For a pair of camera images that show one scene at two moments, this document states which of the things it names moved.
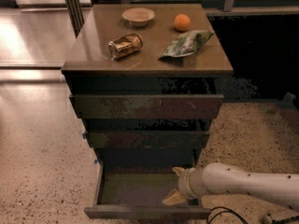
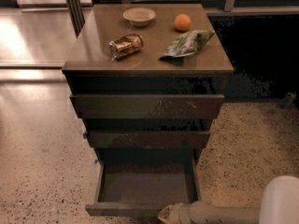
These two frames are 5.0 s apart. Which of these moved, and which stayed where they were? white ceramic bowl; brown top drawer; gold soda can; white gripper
Moved: white gripper
Stayed: gold soda can; brown top drawer; white ceramic bowl
